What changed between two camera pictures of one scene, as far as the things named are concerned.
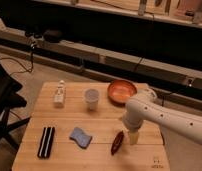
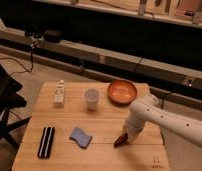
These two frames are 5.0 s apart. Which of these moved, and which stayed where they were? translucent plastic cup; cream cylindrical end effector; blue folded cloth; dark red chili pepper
Moved: dark red chili pepper
Stayed: translucent plastic cup; blue folded cloth; cream cylindrical end effector
